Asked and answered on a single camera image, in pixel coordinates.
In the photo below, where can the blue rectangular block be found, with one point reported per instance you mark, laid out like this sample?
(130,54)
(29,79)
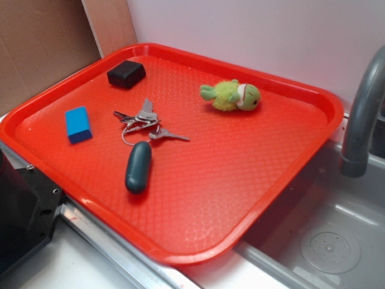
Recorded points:
(78,125)

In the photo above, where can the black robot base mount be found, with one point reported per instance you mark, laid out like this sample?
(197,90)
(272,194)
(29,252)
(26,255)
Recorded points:
(30,205)

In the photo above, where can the red plastic tray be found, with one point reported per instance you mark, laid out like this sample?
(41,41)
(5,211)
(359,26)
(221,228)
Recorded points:
(203,194)

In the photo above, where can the dark green plastic pickle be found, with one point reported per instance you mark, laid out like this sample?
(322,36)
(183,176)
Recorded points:
(138,168)

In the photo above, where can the brown cardboard panel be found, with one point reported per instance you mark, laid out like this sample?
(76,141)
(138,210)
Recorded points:
(44,42)

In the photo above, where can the grey plastic sink basin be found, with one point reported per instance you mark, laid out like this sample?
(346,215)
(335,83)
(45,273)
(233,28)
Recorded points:
(325,230)

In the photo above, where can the green plush turtle toy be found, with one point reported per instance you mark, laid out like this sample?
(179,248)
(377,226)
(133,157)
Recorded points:
(231,95)

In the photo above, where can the silver key bunch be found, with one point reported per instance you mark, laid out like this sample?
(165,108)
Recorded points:
(145,118)

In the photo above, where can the black rectangular box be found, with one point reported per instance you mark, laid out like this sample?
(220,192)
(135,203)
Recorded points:
(126,75)

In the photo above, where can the grey sink faucet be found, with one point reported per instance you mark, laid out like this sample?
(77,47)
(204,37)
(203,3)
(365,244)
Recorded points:
(364,133)

